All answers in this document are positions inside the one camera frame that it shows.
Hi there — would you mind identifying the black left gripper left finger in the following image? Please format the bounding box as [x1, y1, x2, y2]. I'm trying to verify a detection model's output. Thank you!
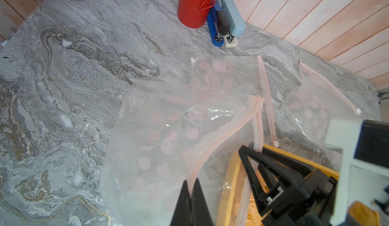
[170, 180, 191, 226]

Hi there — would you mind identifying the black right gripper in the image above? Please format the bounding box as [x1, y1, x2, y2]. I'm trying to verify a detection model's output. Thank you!
[238, 146, 337, 226]

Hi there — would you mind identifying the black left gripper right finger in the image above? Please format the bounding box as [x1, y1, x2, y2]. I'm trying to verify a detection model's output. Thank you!
[192, 178, 214, 226]

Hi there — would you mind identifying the clear zipper bag pink zip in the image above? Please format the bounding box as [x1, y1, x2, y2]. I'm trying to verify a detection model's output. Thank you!
[99, 80, 264, 226]

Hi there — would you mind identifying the yellow plastic tray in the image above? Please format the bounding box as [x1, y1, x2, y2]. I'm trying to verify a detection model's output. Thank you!
[215, 143, 380, 226]

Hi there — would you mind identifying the light blue stapler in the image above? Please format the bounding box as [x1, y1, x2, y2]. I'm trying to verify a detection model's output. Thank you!
[218, 0, 246, 48]

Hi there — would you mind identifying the red metal pencil bucket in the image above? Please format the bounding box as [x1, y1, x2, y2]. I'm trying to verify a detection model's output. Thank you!
[177, 0, 215, 29]

